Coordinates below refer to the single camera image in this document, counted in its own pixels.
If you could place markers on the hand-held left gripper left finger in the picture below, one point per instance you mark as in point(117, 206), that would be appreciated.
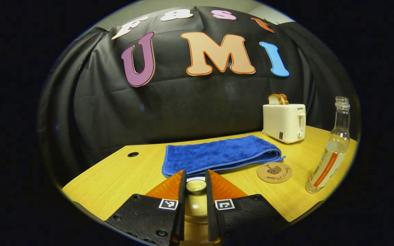
point(142, 215)

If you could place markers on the black backdrop cloth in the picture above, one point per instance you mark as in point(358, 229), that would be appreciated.
point(190, 106)

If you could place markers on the white toaster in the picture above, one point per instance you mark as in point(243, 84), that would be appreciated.
point(282, 123)

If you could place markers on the blue towel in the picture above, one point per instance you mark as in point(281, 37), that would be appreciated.
point(217, 155)

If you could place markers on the clear water bottle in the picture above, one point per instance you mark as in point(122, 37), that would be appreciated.
point(330, 157)

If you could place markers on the yellow teacup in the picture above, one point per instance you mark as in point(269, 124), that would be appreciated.
point(196, 219)

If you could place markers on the round cork coaster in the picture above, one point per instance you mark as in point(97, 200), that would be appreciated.
point(274, 172)

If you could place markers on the bread slice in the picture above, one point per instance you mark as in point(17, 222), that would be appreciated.
point(285, 98)
point(274, 99)

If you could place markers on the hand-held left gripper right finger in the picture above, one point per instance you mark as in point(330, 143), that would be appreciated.
point(245, 215)

